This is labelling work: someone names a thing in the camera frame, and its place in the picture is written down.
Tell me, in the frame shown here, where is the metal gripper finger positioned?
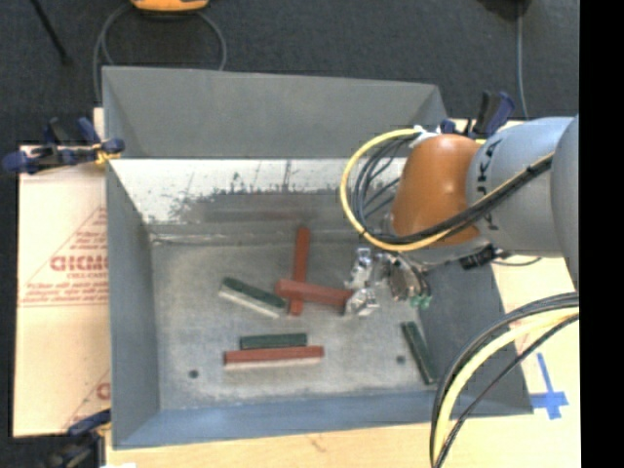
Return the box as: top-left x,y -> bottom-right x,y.
343,247 -> 374,290
343,287 -> 380,318

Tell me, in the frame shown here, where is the red-brown flat block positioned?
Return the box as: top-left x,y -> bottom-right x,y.
222,344 -> 327,371
273,278 -> 354,310
287,226 -> 312,318

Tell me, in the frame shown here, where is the dark green flat block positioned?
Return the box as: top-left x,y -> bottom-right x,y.
216,276 -> 288,320
400,320 -> 439,387
238,331 -> 310,352

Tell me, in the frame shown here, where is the grey metal bin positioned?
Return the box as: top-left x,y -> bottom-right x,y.
100,65 -> 534,450

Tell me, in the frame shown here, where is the brown cardboard board, red print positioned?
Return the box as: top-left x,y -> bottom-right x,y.
11,144 -> 113,439

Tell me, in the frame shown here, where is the black cylinder on white bracket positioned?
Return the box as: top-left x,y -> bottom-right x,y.
458,245 -> 497,271

